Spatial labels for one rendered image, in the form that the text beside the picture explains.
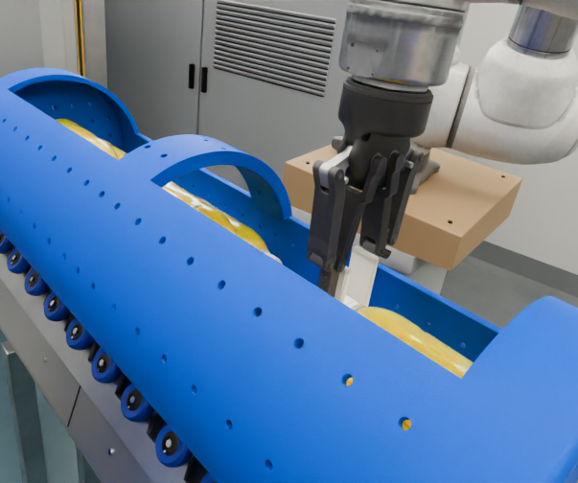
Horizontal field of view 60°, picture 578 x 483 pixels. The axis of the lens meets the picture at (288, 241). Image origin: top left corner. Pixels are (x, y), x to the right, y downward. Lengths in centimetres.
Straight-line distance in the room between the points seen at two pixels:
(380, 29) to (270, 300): 21
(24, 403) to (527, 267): 280
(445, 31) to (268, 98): 199
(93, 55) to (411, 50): 124
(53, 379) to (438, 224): 65
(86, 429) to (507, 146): 80
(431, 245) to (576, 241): 241
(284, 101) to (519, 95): 152
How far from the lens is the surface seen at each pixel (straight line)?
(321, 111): 221
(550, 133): 97
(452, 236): 89
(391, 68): 40
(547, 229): 329
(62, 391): 78
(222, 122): 258
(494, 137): 97
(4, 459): 190
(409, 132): 42
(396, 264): 95
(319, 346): 33
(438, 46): 41
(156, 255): 44
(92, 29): 155
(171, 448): 57
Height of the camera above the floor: 140
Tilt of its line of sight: 26 degrees down
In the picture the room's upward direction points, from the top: 8 degrees clockwise
